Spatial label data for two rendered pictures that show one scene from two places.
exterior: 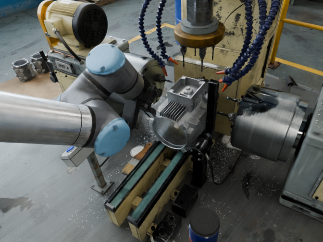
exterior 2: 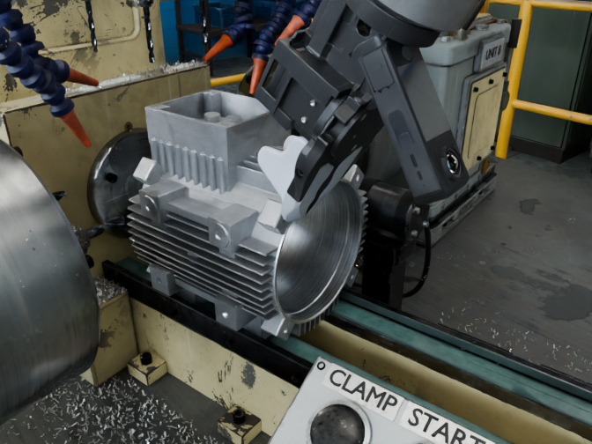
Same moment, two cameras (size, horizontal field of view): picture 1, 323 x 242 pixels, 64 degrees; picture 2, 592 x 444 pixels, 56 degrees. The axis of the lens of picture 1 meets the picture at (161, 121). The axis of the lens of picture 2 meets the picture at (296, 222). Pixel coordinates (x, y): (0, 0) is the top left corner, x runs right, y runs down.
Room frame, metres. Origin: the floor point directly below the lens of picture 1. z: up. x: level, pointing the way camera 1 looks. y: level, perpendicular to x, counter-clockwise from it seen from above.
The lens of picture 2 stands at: (0.71, 0.48, 1.31)
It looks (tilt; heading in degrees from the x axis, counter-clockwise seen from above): 27 degrees down; 271
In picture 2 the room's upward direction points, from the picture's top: straight up
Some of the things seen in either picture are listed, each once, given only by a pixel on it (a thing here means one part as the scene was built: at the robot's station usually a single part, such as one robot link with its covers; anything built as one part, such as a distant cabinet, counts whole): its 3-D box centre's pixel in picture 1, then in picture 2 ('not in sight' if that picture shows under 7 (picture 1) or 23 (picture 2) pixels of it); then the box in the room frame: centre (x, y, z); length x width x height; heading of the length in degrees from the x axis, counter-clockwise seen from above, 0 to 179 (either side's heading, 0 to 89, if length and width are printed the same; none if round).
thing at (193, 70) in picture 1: (207, 92); (114, 202); (0.98, -0.23, 0.97); 0.30 x 0.11 x 0.34; 54
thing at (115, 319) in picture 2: not in sight; (98, 328); (0.97, -0.09, 0.86); 0.07 x 0.06 x 0.12; 54
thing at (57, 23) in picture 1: (74, 48); not in sight; (1.20, 0.39, 1.16); 0.33 x 0.26 x 0.42; 54
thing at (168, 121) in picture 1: (181, 118); (250, 225); (0.77, -0.08, 1.02); 0.20 x 0.19 x 0.19; 144
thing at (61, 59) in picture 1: (93, 76); not in sight; (1.20, 0.34, 0.99); 0.35 x 0.31 x 0.37; 54
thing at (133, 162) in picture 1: (138, 158); not in sight; (0.76, 0.12, 0.80); 0.21 x 0.05 x 0.01; 145
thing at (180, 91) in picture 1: (186, 94); (219, 138); (0.80, -0.11, 1.11); 0.12 x 0.11 x 0.07; 144
